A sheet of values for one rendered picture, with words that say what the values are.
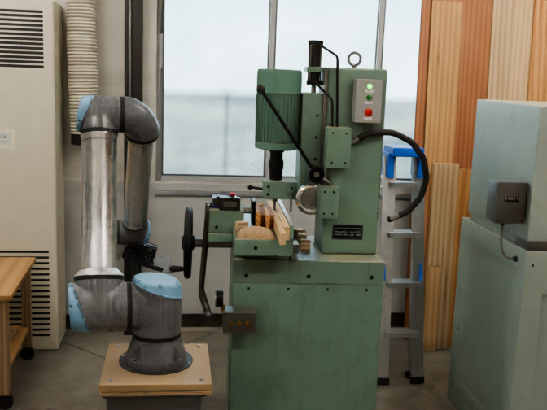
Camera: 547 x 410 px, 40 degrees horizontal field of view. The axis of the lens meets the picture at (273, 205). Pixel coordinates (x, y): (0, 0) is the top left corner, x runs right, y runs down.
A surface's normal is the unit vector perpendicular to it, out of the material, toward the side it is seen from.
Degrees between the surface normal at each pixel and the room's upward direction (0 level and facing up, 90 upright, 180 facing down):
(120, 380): 1
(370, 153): 90
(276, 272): 90
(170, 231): 90
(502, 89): 86
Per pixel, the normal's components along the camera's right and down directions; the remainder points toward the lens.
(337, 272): 0.07, 0.18
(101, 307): 0.24, -0.09
